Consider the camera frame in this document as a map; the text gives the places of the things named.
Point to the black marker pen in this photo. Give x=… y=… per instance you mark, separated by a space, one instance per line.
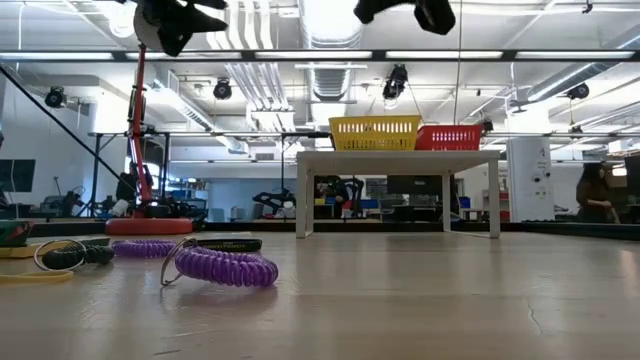
x=230 y=245

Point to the purple coil wristband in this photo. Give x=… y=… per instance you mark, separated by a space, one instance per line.
x=142 y=248
x=225 y=267

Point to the black coil wristband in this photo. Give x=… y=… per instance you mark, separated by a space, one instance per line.
x=75 y=257

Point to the black background robot arm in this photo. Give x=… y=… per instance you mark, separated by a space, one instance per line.
x=275 y=200
x=345 y=195

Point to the black ceiling spotlight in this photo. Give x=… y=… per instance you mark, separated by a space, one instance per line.
x=396 y=80
x=55 y=97
x=578 y=91
x=222 y=89

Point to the red plastic basket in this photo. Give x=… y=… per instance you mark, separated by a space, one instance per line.
x=450 y=128

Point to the yellow plastic basket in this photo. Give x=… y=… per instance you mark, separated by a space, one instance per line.
x=375 y=120

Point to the white perforated metal shelf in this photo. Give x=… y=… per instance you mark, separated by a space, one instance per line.
x=400 y=162

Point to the white pillar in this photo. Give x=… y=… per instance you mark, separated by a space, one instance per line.
x=530 y=180

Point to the red lamp stand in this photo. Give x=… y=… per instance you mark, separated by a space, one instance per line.
x=148 y=226

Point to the dark monitor screen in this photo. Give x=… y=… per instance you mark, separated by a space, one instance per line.
x=17 y=175

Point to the person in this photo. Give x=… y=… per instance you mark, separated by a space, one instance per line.
x=592 y=192

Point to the yellow rubber band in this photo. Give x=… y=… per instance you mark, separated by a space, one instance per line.
x=37 y=276

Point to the silver ventilation duct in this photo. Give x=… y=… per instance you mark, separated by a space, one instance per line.
x=330 y=85

